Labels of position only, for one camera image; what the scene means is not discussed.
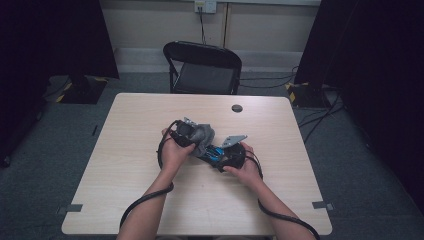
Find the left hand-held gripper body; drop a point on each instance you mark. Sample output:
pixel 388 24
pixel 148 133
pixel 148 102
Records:
pixel 183 133

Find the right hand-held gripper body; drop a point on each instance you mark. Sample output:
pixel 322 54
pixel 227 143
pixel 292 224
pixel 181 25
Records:
pixel 233 156

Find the blue toy car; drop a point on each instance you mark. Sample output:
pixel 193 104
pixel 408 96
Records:
pixel 215 152

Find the grey cloth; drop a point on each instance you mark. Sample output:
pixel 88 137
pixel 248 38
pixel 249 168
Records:
pixel 203 136

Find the person's right hand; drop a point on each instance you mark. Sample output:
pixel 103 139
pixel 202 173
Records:
pixel 250 173

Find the person's left hand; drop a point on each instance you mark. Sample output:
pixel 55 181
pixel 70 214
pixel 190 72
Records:
pixel 173 156

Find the black folding chair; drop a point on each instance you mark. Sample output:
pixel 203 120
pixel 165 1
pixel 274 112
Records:
pixel 203 71

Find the black stand base striped tape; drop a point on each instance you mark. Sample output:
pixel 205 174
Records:
pixel 308 95
pixel 85 91

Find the grey tape strip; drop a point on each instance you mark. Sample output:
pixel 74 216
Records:
pixel 71 208
pixel 322 205

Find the black curtain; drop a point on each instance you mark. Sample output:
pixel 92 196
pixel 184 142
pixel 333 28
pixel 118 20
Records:
pixel 376 83
pixel 50 50

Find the white wall socket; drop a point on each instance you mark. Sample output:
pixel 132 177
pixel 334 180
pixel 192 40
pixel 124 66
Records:
pixel 205 6

